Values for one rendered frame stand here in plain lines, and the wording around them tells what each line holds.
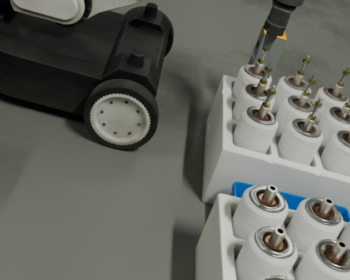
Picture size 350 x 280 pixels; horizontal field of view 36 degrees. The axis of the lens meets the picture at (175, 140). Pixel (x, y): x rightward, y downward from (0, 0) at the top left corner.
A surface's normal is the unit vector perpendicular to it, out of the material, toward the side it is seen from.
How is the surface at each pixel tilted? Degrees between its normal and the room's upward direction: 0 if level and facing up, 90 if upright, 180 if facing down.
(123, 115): 90
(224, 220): 0
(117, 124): 90
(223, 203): 0
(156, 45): 0
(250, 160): 90
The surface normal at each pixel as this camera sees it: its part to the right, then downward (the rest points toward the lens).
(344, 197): -0.07, 0.56
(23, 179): 0.25, -0.79
